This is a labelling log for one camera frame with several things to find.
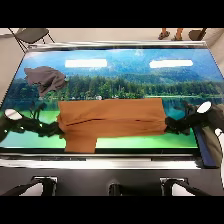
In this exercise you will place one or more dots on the silver frame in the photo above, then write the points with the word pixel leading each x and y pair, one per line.
pixel 100 163

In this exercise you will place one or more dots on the orange shirt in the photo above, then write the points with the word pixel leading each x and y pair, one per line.
pixel 111 120

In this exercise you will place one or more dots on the blue garment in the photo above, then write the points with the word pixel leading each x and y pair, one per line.
pixel 205 146

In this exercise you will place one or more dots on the olive garment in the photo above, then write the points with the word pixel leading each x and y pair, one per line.
pixel 217 146

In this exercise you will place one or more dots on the person's legs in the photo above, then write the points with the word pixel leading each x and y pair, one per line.
pixel 170 33

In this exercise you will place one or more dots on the folding chair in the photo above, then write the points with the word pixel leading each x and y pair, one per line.
pixel 31 35

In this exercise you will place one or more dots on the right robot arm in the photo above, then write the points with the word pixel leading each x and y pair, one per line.
pixel 199 117

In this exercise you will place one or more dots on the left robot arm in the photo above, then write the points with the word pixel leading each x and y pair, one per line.
pixel 20 123

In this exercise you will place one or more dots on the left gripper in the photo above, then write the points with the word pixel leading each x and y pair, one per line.
pixel 50 128

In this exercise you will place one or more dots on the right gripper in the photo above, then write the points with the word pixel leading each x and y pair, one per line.
pixel 173 125

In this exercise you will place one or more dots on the grey garment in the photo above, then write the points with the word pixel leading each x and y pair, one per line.
pixel 46 80

